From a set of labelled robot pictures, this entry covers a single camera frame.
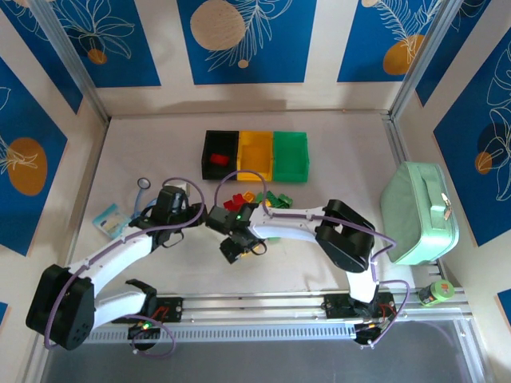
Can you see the blue white packet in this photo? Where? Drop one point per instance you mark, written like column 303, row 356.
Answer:
column 109, row 221

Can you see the mint green zipper case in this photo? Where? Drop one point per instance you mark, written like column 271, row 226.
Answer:
column 415, row 215

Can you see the aluminium frame post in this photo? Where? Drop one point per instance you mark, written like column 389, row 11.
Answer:
column 74, row 60
column 424, row 60

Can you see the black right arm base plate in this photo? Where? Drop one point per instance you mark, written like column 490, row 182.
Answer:
column 335, row 307

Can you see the left base electronics board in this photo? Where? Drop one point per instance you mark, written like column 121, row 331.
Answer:
column 139, row 333

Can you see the yellow lego brick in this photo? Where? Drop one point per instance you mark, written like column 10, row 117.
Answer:
column 250, row 251

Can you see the green plastic bin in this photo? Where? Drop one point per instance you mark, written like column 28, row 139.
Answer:
column 291, row 159

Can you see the grey transparent panel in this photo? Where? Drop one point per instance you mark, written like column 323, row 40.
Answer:
column 259, row 367

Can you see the green cylinder with orange label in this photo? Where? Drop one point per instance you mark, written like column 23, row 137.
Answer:
column 441, row 289

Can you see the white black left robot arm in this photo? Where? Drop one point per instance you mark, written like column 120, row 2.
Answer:
column 120, row 251

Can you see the orange-yellow lego brick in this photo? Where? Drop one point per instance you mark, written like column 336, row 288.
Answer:
column 250, row 196

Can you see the black plastic bin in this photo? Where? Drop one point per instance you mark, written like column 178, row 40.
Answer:
column 219, row 174

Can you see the red lego brick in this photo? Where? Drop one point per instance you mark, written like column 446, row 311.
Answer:
column 238, row 199
column 219, row 159
column 229, row 204

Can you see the aluminium mounting rail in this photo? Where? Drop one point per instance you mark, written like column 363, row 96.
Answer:
column 259, row 305

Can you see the small green lego brick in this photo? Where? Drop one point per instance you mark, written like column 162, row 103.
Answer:
column 260, row 198

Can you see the yellow plastic bin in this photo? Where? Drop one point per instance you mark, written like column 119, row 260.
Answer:
column 255, row 159

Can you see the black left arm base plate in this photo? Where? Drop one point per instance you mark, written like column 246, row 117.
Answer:
column 173, row 309

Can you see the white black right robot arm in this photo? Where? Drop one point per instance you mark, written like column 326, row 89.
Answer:
column 287, row 227

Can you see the base electronics board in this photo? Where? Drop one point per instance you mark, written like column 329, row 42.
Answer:
column 365, row 337
column 139, row 333

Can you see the right base electronics board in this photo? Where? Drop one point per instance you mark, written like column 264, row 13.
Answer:
column 365, row 337

